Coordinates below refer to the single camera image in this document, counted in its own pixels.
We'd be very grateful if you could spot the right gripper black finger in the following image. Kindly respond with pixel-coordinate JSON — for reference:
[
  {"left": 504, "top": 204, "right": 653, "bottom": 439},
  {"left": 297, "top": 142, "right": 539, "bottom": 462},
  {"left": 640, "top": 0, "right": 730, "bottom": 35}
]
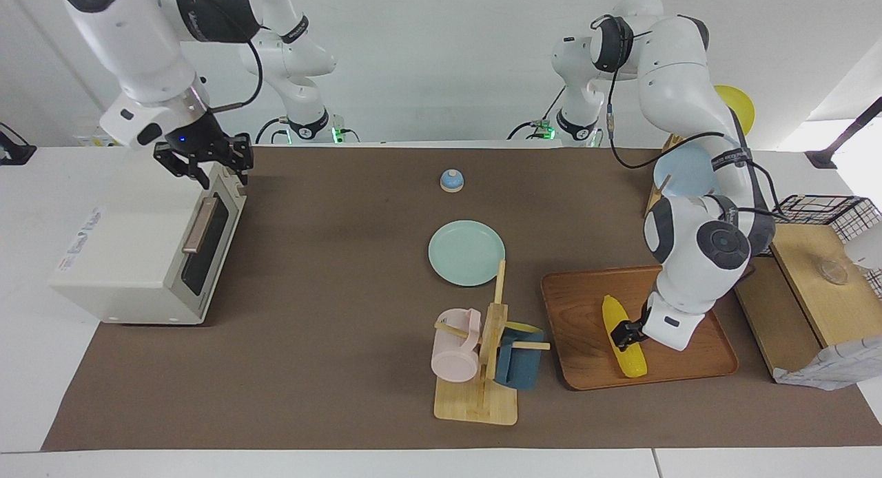
[
  {"left": 230, "top": 134, "right": 255, "bottom": 187},
  {"left": 152, "top": 143, "right": 210, "bottom": 190}
]

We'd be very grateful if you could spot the yellow corn cob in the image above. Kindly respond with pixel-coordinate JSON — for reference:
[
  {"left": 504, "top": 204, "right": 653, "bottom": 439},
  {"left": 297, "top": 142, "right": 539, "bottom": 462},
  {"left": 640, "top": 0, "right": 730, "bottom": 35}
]
[{"left": 601, "top": 294, "right": 649, "bottom": 380}]

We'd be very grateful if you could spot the oven door with handle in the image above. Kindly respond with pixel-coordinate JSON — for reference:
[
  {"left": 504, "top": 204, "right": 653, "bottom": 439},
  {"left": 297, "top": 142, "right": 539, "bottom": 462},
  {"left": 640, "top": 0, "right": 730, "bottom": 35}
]
[{"left": 164, "top": 182, "right": 243, "bottom": 324}]

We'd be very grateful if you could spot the pale green plate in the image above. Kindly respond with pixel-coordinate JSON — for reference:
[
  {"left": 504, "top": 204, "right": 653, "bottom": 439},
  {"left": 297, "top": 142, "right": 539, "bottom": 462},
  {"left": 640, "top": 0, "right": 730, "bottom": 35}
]
[{"left": 427, "top": 219, "right": 506, "bottom": 288}]

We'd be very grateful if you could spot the white toaster oven body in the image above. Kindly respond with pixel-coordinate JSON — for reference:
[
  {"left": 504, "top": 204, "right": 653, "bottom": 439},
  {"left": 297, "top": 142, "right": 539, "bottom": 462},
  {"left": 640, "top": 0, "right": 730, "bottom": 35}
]
[{"left": 48, "top": 144, "right": 247, "bottom": 326}]

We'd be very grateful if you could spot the brown wooden tray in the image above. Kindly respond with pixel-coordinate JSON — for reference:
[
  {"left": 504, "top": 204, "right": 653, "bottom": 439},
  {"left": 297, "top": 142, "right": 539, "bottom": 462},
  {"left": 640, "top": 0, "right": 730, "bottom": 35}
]
[{"left": 540, "top": 263, "right": 740, "bottom": 392}]

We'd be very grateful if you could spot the dark blue mug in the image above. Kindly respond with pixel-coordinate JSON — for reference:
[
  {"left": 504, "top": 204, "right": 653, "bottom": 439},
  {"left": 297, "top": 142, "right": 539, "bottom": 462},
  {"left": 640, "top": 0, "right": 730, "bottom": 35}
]
[{"left": 494, "top": 321, "right": 546, "bottom": 392}]

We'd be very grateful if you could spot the wooden plate rack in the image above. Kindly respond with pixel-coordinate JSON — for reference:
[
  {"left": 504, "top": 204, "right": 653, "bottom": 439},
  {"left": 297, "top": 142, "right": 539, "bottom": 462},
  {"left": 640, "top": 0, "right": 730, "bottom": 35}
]
[{"left": 644, "top": 134, "right": 684, "bottom": 218}]

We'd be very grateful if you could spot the brown table mat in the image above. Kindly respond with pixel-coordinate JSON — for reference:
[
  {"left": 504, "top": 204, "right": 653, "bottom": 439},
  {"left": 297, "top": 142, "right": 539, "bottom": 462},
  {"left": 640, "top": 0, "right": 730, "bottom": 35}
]
[{"left": 41, "top": 145, "right": 882, "bottom": 452}]

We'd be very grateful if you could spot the light blue plate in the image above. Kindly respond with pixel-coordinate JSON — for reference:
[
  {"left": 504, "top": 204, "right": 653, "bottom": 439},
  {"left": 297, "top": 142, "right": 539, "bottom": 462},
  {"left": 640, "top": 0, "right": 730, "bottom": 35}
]
[{"left": 653, "top": 141, "right": 721, "bottom": 198}]

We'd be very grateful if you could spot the wooden mug rack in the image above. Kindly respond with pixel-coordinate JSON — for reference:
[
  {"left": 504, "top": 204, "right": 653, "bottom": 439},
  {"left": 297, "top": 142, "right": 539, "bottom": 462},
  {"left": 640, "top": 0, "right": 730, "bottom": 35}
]
[{"left": 433, "top": 260, "right": 552, "bottom": 426}]

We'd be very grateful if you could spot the pink mug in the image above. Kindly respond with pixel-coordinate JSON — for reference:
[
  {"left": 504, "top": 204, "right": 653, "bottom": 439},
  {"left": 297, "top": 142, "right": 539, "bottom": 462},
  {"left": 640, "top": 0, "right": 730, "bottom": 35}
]
[{"left": 431, "top": 309, "right": 483, "bottom": 384}]

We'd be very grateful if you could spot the large light wooden board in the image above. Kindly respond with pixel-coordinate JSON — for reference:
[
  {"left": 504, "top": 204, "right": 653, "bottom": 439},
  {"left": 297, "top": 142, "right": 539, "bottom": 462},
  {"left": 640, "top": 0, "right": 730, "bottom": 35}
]
[{"left": 768, "top": 222, "right": 882, "bottom": 350}]

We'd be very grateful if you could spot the small clear glass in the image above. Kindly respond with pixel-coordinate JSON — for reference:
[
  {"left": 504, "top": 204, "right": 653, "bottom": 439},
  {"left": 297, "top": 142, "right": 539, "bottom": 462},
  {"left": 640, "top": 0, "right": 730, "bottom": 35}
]
[{"left": 819, "top": 257, "right": 850, "bottom": 287}]

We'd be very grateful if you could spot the yellow plate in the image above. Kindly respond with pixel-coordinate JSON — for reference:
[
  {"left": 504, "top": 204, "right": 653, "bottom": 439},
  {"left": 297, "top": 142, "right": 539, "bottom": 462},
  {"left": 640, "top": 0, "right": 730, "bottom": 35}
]
[{"left": 712, "top": 85, "right": 756, "bottom": 136}]

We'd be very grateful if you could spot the white rounded object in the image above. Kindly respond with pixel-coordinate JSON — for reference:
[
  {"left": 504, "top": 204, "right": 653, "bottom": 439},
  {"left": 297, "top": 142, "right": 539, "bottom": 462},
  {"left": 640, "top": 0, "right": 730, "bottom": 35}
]
[{"left": 845, "top": 222, "right": 882, "bottom": 270}]

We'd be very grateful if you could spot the black stand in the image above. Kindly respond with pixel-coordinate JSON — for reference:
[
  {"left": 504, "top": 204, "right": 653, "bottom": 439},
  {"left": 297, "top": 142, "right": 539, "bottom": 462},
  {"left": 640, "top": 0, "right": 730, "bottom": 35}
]
[{"left": 804, "top": 96, "right": 882, "bottom": 171}]

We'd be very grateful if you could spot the black base cable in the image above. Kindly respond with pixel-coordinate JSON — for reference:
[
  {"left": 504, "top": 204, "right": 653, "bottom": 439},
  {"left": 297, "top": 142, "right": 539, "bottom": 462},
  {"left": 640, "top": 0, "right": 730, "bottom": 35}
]
[
  {"left": 256, "top": 116, "right": 361, "bottom": 145},
  {"left": 507, "top": 88, "right": 568, "bottom": 141}
]

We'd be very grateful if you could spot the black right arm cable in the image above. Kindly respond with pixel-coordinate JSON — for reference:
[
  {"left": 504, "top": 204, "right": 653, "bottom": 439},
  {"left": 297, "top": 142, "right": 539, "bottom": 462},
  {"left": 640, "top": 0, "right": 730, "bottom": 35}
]
[{"left": 207, "top": 22, "right": 267, "bottom": 114}]

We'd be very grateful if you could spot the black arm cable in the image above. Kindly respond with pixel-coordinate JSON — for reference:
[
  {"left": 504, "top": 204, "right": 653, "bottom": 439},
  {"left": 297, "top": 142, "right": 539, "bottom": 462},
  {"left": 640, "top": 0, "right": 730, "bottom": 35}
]
[
  {"left": 207, "top": 22, "right": 267, "bottom": 114},
  {"left": 604, "top": 12, "right": 783, "bottom": 221}
]

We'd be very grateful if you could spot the black clamp mount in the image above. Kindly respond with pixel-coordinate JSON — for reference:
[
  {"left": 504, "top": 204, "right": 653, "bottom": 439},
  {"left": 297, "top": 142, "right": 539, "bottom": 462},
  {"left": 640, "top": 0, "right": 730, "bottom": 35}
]
[{"left": 0, "top": 123, "right": 37, "bottom": 166}]

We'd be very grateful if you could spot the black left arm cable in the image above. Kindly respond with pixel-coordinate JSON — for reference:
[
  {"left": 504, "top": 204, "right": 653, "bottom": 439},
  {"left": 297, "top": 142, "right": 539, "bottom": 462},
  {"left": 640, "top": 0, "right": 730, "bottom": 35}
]
[{"left": 604, "top": 12, "right": 783, "bottom": 221}]

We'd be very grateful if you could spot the black wire basket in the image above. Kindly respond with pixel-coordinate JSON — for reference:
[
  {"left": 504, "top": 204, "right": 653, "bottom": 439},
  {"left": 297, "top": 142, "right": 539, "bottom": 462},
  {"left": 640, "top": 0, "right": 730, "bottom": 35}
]
[{"left": 770, "top": 194, "right": 882, "bottom": 301}]

